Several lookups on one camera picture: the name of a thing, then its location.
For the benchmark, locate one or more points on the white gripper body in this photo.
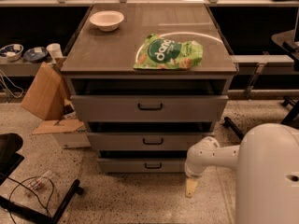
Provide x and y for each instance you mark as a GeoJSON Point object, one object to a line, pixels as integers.
{"type": "Point", "coordinates": [192, 172]}

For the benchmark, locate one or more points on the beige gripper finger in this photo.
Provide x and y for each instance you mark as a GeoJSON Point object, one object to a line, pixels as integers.
{"type": "Point", "coordinates": [190, 187]}

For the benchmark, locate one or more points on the grey bottom drawer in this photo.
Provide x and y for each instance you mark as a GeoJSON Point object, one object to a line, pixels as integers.
{"type": "Point", "coordinates": [112, 162]}

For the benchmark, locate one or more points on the grey drawer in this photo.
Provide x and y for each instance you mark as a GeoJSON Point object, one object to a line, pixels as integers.
{"type": "Point", "coordinates": [112, 162]}
{"type": "Point", "coordinates": [147, 100]}
{"type": "Point", "coordinates": [137, 136]}

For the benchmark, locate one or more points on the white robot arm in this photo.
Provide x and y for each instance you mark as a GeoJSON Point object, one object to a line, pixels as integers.
{"type": "Point", "coordinates": [267, 172]}

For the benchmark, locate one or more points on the grey drawer cabinet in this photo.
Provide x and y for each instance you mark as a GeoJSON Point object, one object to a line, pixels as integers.
{"type": "Point", "coordinates": [100, 55]}

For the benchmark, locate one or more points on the grey top drawer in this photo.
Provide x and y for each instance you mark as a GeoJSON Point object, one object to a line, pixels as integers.
{"type": "Point", "coordinates": [147, 100]}

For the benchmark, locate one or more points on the grey middle drawer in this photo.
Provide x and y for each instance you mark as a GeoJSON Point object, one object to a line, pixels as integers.
{"type": "Point", "coordinates": [137, 136]}

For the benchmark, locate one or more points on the black stand leg right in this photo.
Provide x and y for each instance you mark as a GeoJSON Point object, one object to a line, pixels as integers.
{"type": "Point", "coordinates": [228, 123]}

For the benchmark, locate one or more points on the black stand leg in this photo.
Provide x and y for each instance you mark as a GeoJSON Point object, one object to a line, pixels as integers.
{"type": "Point", "coordinates": [31, 215]}
{"type": "Point", "coordinates": [228, 123]}

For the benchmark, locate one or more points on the green snack bag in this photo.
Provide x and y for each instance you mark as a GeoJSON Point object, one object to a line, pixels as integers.
{"type": "Point", "coordinates": [159, 53]}

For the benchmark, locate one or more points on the white cardboard box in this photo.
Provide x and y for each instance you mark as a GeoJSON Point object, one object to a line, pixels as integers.
{"type": "Point", "coordinates": [69, 132]}

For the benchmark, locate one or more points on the clear plastic wrapper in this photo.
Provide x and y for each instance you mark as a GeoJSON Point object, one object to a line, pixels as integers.
{"type": "Point", "coordinates": [38, 182]}

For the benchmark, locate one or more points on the white bowl on cabinet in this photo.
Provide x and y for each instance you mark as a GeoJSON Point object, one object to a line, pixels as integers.
{"type": "Point", "coordinates": [107, 21]}

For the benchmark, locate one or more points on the brown cardboard box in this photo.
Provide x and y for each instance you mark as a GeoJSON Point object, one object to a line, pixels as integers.
{"type": "Point", "coordinates": [47, 94]}

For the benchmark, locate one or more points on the white paper cup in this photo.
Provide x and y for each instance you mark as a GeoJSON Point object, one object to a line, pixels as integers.
{"type": "Point", "coordinates": [54, 50]}

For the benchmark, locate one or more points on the black chair seat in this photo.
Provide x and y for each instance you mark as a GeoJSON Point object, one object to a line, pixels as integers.
{"type": "Point", "coordinates": [10, 144]}

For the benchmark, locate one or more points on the black stand leg left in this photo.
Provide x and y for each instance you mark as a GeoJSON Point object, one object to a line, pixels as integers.
{"type": "Point", "coordinates": [31, 215]}

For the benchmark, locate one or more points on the dark blue plate bowl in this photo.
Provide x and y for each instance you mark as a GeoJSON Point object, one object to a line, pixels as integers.
{"type": "Point", "coordinates": [35, 55]}

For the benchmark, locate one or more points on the blue patterned bowl left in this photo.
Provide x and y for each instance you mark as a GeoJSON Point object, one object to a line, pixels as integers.
{"type": "Point", "coordinates": [11, 52]}

